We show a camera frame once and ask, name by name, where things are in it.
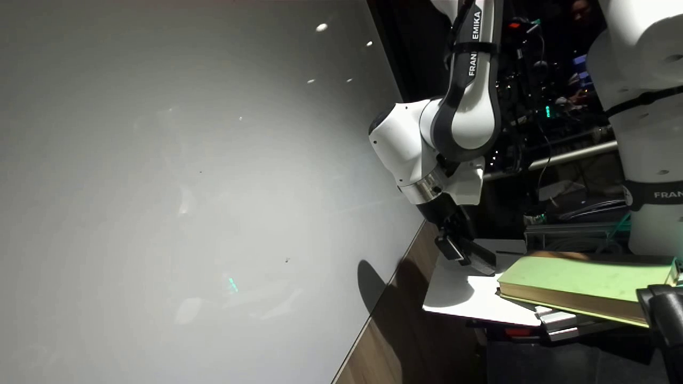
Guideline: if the grey flat book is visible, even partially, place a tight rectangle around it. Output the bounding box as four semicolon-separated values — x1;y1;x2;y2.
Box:
530;304;597;346

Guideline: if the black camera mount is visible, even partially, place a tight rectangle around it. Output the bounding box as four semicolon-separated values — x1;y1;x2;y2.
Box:
635;281;683;384

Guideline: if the person in dark clothes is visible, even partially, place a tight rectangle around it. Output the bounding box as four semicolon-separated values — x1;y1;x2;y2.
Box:
566;0;608;105

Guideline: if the green hardcover book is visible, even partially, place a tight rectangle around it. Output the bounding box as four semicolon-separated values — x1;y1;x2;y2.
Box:
494;254;679;331

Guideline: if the silver metal rail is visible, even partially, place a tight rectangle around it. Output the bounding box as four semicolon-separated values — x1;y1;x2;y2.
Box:
527;138;618;174

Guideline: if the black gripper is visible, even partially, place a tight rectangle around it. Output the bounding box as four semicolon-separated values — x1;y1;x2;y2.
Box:
414;189;493;265

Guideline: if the black tripod with camera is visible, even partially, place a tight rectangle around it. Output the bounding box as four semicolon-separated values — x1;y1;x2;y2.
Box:
498;17;555;216

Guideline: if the black whiteboard eraser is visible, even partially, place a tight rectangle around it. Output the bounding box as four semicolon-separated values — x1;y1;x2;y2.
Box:
456;240;504;277

